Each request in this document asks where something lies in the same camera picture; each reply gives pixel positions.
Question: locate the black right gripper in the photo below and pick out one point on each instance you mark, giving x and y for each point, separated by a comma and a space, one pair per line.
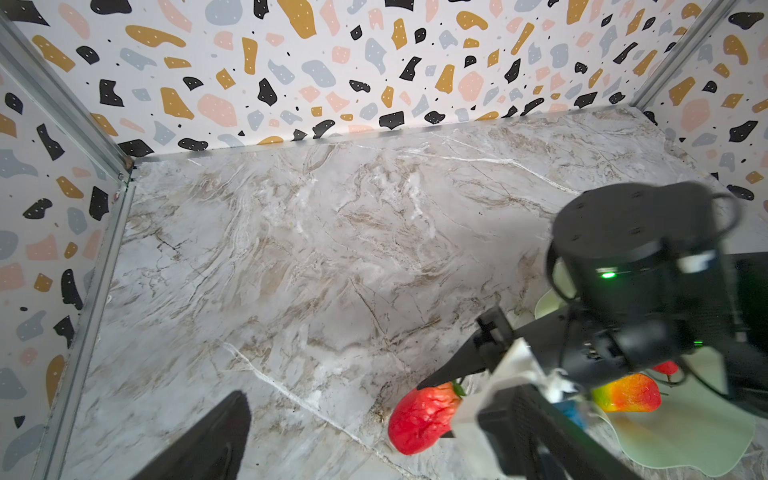
651, 283

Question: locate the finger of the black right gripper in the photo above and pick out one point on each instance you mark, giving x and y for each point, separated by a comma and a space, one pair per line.
466, 361

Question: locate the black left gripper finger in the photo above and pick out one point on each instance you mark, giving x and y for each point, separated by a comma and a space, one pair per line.
212, 449

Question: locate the red fake strawberry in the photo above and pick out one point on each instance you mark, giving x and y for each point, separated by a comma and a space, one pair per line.
423, 417

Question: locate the red orange fake mango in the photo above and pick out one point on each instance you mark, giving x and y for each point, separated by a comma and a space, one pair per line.
636, 393

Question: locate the green wavy fruit bowl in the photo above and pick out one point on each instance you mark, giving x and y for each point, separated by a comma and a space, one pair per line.
695, 426

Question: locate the aluminium corner post left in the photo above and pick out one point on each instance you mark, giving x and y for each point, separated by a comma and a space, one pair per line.
28, 67

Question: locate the aluminium corner post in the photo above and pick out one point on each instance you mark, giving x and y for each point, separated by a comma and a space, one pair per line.
710, 17
28, 67

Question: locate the aluminium corner post right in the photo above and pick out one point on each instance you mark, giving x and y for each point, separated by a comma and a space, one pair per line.
710, 17

